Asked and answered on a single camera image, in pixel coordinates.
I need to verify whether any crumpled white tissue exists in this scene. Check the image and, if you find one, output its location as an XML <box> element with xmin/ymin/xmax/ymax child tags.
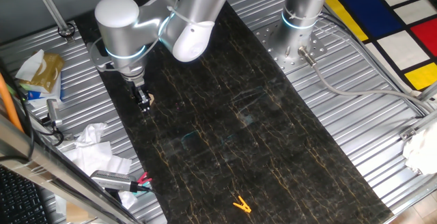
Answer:
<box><xmin>74</xmin><ymin>122</ymin><xmax>109</xmax><ymax>150</ymax></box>

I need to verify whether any black marble pattern mat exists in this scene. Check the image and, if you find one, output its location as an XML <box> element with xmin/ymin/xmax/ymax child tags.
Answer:
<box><xmin>73</xmin><ymin>0</ymin><xmax>394</xmax><ymax>224</ymax></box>

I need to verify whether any orange cable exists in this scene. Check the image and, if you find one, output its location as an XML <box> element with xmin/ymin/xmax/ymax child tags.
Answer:
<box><xmin>0</xmin><ymin>72</ymin><xmax>25</xmax><ymax>135</ymax></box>

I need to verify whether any aluminium frame bar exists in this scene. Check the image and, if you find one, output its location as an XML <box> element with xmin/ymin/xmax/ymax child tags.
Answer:
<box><xmin>0</xmin><ymin>113</ymin><xmax>143</xmax><ymax>224</ymax></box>

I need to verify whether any orange clothespin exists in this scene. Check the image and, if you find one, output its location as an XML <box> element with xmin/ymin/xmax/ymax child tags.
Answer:
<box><xmin>232</xmin><ymin>195</ymin><xmax>253</xmax><ymax>214</ymax></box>

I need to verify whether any green plastic clip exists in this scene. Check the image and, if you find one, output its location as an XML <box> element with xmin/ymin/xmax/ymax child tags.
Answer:
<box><xmin>132</xmin><ymin>181</ymin><xmax>152</xmax><ymax>196</ymax></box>

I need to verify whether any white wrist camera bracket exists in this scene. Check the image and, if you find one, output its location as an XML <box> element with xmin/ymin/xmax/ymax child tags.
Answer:
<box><xmin>89</xmin><ymin>41</ymin><xmax>115</xmax><ymax>73</ymax></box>

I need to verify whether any thick black cable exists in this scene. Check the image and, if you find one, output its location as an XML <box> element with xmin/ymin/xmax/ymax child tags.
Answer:
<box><xmin>0</xmin><ymin>58</ymin><xmax>37</xmax><ymax>163</ymax></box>

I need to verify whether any thin black usb cable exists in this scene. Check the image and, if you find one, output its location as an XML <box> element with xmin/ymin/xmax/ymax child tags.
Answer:
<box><xmin>135</xmin><ymin>182</ymin><xmax>161</xmax><ymax>196</ymax></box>

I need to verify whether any aluminium profile with bracket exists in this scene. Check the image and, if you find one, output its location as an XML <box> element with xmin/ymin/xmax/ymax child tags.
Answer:
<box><xmin>398</xmin><ymin>109</ymin><xmax>437</xmax><ymax>142</ymax></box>

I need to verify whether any yellow tissue box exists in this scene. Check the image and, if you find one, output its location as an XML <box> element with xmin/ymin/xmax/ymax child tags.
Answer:
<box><xmin>29</xmin><ymin>52</ymin><xmax>66</xmax><ymax>94</ymax></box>

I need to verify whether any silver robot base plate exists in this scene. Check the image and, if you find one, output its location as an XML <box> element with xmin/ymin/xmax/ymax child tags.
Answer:
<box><xmin>254</xmin><ymin>20</ymin><xmax>328</xmax><ymax>74</ymax></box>

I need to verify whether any red plastic clip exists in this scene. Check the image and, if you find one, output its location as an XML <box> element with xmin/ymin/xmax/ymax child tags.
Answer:
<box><xmin>136</xmin><ymin>171</ymin><xmax>154</xmax><ymax>186</ymax></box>

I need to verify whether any grey camera stand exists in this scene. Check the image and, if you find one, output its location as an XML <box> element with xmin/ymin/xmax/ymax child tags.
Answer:
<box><xmin>46</xmin><ymin>98</ymin><xmax>64</xmax><ymax>128</ymax></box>

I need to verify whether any ribbed silver camera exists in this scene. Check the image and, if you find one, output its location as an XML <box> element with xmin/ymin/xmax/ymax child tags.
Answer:
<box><xmin>89</xmin><ymin>169</ymin><xmax>139</xmax><ymax>193</ymax></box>

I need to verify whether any white cloth bundle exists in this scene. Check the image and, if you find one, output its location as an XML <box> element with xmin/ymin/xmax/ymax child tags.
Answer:
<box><xmin>401</xmin><ymin>121</ymin><xmax>437</xmax><ymax>176</ymax></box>

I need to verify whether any black keyboard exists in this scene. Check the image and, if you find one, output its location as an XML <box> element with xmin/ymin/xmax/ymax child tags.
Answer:
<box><xmin>0</xmin><ymin>165</ymin><xmax>52</xmax><ymax>224</ymax></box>

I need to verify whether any colour block patterned cloth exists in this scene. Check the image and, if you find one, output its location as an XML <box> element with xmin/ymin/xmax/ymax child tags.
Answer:
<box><xmin>324</xmin><ymin>0</ymin><xmax>437</xmax><ymax>92</ymax></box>

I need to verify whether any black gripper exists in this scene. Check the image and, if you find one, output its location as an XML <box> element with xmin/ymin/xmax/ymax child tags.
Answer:
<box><xmin>128</xmin><ymin>79</ymin><xmax>152</xmax><ymax>113</ymax></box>

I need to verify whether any white pulled tissue sheet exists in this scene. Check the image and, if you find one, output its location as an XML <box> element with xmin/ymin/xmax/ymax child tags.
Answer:
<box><xmin>15</xmin><ymin>48</ymin><xmax>46</xmax><ymax>82</ymax></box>

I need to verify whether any black looped cable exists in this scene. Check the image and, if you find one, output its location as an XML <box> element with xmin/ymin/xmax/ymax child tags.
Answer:
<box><xmin>36</xmin><ymin>114</ymin><xmax>66</xmax><ymax>147</ymax></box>

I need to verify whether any silver camera stand pole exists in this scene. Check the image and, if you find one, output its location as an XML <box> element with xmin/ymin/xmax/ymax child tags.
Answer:
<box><xmin>28</xmin><ymin>0</ymin><xmax>76</xmax><ymax>44</ymax></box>

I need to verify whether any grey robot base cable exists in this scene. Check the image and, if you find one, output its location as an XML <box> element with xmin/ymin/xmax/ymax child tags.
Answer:
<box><xmin>297</xmin><ymin>46</ymin><xmax>437</xmax><ymax>114</ymax></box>

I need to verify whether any blue white tissue pack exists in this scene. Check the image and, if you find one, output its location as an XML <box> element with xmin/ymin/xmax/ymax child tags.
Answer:
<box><xmin>19</xmin><ymin>76</ymin><xmax>64</xmax><ymax>109</ymax></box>

